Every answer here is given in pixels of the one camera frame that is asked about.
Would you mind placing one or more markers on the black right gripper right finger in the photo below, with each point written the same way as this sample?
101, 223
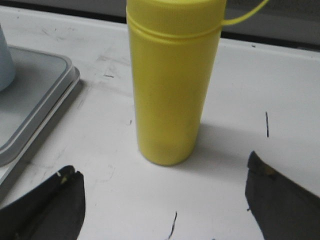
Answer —
282, 209

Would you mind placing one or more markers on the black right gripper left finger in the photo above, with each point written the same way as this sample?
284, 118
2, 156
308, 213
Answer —
54, 210

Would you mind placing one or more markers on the light blue plastic cup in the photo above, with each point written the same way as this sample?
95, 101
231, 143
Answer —
7, 66

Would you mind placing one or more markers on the yellow squeeze bottle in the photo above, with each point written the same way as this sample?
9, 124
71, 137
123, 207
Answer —
173, 44

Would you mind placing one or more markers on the digital kitchen scale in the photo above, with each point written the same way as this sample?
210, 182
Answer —
42, 82

